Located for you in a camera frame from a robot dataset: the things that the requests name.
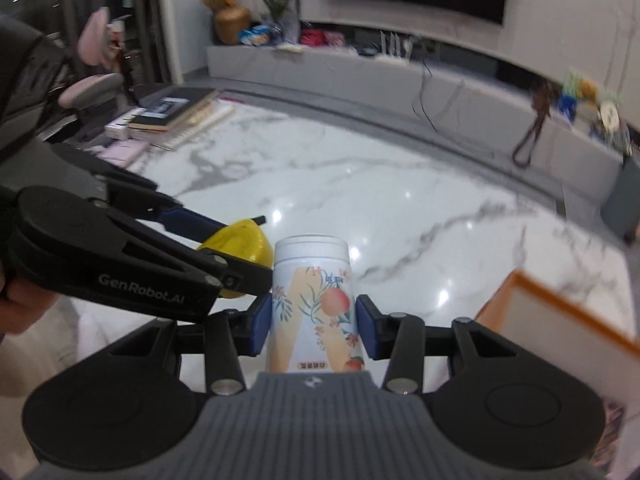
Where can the round white hand fan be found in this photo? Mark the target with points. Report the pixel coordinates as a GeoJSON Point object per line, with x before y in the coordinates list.
{"type": "Point", "coordinates": [610, 115]}

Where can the leafy table plant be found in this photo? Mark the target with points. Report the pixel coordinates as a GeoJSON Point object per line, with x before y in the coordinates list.
{"type": "Point", "coordinates": [277, 5]}

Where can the white router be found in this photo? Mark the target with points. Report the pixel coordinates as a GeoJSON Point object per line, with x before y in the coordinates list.
{"type": "Point", "coordinates": [395, 47]}

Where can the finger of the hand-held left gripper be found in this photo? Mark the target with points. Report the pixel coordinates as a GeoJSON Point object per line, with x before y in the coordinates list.
{"type": "Point", "coordinates": [200, 222]}
{"type": "Point", "coordinates": [250, 280]}

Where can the blue snack packet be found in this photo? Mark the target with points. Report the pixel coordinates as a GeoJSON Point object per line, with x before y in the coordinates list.
{"type": "Point", "coordinates": [257, 36]}

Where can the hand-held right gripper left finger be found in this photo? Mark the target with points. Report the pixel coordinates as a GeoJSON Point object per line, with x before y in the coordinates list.
{"type": "Point", "coordinates": [261, 325]}

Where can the stack of books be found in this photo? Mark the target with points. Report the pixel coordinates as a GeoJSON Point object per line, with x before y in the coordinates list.
{"type": "Point", "coordinates": [205, 117]}

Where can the pink flat box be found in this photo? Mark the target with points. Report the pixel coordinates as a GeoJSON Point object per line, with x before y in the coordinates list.
{"type": "Point", "coordinates": [122, 152]}

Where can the black book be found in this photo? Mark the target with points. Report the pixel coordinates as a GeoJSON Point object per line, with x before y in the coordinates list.
{"type": "Point", "coordinates": [162, 112]}

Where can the person's left hand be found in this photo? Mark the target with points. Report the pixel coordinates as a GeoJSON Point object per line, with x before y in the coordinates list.
{"type": "Point", "coordinates": [25, 310]}

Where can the grey pedal trash bin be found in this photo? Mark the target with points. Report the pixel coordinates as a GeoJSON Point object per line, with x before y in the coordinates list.
{"type": "Point", "coordinates": [625, 200]}

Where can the yellow teddy bear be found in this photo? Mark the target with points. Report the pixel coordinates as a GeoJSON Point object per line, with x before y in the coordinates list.
{"type": "Point", "coordinates": [582, 85]}

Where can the pink office chair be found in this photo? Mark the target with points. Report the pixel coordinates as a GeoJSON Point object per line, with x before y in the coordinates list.
{"type": "Point", "coordinates": [97, 60]}

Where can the red packet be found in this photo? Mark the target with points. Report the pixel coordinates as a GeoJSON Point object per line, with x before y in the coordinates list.
{"type": "Point", "coordinates": [322, 39]}

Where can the orange-rimmed white storage box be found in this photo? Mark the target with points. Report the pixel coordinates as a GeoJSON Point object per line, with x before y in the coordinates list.
{"type": "Point", "coordinates": [560, 330]}

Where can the blue tissue box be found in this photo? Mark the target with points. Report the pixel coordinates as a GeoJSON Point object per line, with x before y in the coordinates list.
{"type": "Point", "coordinates": [567, 106]}

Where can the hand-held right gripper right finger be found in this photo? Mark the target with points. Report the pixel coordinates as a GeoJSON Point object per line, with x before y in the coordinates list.
{"type": "Point", "coordinates": [367, 327]}

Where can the white cardboard box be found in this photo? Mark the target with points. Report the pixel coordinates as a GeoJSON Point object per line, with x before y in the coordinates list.
{"type": "Point", "coordinates": [120, 127]}

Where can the gold vase with dried flowers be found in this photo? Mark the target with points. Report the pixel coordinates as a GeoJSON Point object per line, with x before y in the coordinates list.
{"type": "Point", "coordinates": [230, 22]}

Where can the marble television console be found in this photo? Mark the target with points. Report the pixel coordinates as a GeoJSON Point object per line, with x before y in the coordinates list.
{"type": "Point", "coordinates": [475, 90]}

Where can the yellow plastic bowl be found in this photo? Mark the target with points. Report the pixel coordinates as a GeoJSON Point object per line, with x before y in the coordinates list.
{"type": "Point", "coordinates": [240, 245]}

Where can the white peach print bottle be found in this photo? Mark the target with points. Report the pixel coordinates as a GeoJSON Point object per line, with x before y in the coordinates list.
{"type": "Point", "coordinates": [310, 310]}

